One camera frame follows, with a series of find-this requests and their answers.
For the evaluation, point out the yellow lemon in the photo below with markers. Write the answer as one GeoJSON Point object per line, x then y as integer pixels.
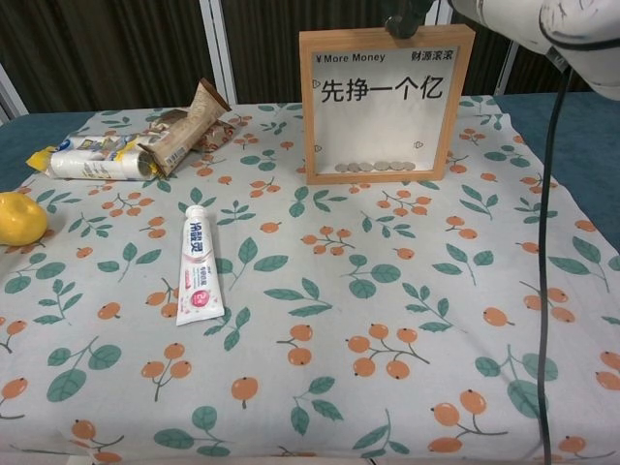
{"type": "Point", "coordinates": [21, 219]}

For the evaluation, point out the white slanted partition frame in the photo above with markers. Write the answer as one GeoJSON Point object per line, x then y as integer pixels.
{"type": "Point", "coordinates": [9, 97]}

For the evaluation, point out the brown barcode snack wrapper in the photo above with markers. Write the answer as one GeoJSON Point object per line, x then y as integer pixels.
{"type": "Point", "coordinates": [172, 140]}

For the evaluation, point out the white roll pack yellow ends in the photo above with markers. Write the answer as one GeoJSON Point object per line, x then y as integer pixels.
{"type": "Point", "coordinates": [92, 162]}

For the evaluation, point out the white pink toothpaste tube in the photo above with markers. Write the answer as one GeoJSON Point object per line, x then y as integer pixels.
{"type": "Point", "coordinates": [197, 271]}

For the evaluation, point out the tall brown snack wrapper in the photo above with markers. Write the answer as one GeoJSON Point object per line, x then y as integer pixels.
{"type": "Point", "coordinates": [203, 109]}

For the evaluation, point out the floral print tablecloth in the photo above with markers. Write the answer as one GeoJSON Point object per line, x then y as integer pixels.
{"type": "Point", "coordinates": [310, 290]}

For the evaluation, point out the silver coin in frame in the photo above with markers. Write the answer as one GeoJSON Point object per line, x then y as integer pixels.
{"type": "Point", "coordinates": [409, 166]}
{"type": "Point", "coordinates": [397, 166]}
{"type": "Point", "coordinates": [353, 167]}
{"type": "Point", "coordinates": [341, 167]}
{"type": "Point", "coordinates": [382, 166]}
{"type": "Point", "coordinates": [365, 167]}

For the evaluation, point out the white partition post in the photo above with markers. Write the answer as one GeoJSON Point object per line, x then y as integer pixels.
{"type": "Point", "coordinates": [227, 48]}
{"type": "Point", "coordinates": [505, 68]}
{"type": "Point", "coordinates": [209, 43]}

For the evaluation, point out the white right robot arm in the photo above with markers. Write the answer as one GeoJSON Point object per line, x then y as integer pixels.
{"type": "Point", "coordinates": [581, 65]}

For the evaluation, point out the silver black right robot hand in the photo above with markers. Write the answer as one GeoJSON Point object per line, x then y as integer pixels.
{"type": "Point", "coordinates": [407, 24]}

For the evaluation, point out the wooden frame money box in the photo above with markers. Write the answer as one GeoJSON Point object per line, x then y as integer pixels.
{"type": "Point", "coordinates": [387, 126]}

